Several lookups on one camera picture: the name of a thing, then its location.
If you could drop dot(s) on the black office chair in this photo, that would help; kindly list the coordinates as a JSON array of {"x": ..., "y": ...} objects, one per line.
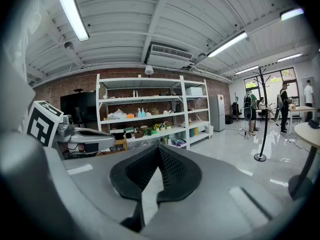
[{"x": 236, "y": 110}]

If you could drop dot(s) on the ceiling air conditioner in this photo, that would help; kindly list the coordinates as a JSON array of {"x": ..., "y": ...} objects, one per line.
[{"x": 170, "y": 56}]

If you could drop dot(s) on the black box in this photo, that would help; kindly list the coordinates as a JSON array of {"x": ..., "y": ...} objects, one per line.
[{"x": 228, "y": 119}]

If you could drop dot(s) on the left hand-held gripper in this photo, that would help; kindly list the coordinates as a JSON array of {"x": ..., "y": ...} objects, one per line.
[{"x": 42, "y": 124}]

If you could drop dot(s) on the black coat rack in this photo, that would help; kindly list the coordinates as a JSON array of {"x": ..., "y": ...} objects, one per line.
[{"x": 260, "y": 157}]

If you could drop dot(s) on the yellow flower pot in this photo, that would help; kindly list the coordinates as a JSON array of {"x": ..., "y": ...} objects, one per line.
[{"x": 156, "y": 127}]

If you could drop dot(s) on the cardboard box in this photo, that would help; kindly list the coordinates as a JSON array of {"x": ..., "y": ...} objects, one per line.
[{"x": 155, "y": 111}]

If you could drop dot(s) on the drink bottle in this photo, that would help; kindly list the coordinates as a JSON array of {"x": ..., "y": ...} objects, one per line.
[{"x": 190, "y": 122}]

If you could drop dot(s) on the green toy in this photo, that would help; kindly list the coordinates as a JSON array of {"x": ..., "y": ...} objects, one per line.
[{"x": 151, "y": 132}]

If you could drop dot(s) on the narrow white shelf rack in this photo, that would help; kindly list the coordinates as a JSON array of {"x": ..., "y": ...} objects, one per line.
[{"x": 198, "y": 136}]

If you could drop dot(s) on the white flower pot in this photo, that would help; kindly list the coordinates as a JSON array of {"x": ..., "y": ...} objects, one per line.
[{"x": 162, "y": 127}]

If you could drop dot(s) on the purple bag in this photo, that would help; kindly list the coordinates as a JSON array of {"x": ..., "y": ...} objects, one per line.
[{"x": 178, "y": 142}]

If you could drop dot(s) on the ceiling light tube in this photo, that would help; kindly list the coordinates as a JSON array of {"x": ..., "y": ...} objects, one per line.
[
  {"x": 290, "y": 57},
  {"x": 227, "y": 44},
  {"x": 291, "y": 14},
  {"x": 247, "y": 69},
  {"x": 72, "y": 11}
]

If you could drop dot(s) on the ceiling spotlight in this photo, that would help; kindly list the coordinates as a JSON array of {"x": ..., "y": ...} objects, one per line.
[{"x": 69, "y": 45}]

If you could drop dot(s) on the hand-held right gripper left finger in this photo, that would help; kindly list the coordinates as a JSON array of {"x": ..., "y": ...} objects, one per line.
[{"x": 135, "y": 176}]

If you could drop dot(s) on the wide white shelf rack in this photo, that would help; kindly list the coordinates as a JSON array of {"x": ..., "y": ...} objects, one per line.
[{"x": 140, "y": 99}]

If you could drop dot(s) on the silver refrigerator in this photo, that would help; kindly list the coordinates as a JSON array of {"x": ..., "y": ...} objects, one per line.
[{"x": 217, "y": 114}]

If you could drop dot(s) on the yellow bucket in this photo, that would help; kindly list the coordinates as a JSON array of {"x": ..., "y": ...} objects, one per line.
[{"x": 196, "y": 132}]

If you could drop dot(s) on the large window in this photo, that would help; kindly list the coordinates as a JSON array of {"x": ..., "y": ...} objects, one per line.
[{"x": 275, "y": 81}]

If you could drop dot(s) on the teal spray bottle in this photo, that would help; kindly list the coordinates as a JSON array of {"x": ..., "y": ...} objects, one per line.
[
  {"x": 139, "y": 113},
  {"x": 143, "y": 113}
]

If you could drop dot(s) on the rectangular wooden table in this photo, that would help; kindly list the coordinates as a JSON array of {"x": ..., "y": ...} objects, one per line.
[{"x": 301, "y": 108}]

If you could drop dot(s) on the orange box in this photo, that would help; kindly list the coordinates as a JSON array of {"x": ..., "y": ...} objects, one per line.
[{"x": 130, "y": 116}]

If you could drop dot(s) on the white box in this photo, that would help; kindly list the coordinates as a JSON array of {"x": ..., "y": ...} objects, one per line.
[{"x": 193, "y": 91}]

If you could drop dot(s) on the round wooden table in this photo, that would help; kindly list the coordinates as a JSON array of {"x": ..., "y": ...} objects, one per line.
[{"x": 307, "y": 134}]

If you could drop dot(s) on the large black screen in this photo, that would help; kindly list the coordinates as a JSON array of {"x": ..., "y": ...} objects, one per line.
[{"x": 70, "y": 106}]

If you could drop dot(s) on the red flower pot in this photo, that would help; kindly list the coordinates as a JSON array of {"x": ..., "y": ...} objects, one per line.
[{"x": 168, "y": 126}]

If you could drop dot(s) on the black pouch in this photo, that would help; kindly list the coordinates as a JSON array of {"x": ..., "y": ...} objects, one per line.
[{"x": 314, "y": 123}]

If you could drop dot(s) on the teal bucket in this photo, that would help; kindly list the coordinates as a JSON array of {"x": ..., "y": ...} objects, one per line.
[{"x": 191, "y": 132}]

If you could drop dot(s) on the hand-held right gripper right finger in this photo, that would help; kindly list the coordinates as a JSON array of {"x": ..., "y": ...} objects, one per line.
[{"x": 180, "y": 176}]

